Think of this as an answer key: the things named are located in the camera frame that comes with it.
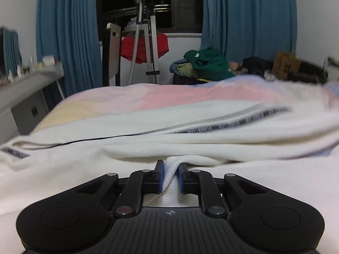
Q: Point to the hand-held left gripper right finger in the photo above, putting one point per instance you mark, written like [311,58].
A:
[181,177]

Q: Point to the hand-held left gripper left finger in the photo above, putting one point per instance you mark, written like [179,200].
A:
[160,176]

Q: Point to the white knit garment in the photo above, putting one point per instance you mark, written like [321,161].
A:
[185,140]

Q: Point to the dark clothes pile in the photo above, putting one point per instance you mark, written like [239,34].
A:
[258,66]

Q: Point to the pastel striped bed sheet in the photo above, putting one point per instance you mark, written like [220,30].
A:
[127,100]

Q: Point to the yellow green towel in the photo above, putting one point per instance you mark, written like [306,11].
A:
[185,70]

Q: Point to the green garment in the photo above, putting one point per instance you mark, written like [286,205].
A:
[209,64]

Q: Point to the red shorts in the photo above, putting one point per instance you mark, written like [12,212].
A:
[144,46]

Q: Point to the white chair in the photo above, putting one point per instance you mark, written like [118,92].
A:
[114,53]

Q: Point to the garment steamer stand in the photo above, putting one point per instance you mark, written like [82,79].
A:
[145,31]

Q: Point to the cardboard box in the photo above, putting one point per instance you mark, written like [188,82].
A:
[286,63]

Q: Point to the grey desk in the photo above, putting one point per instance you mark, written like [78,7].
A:
[23,95]

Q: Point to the blue curtain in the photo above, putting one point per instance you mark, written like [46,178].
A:
[249,16]
[69,31]

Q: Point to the small items on desk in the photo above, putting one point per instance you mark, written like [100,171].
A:
[29,66]

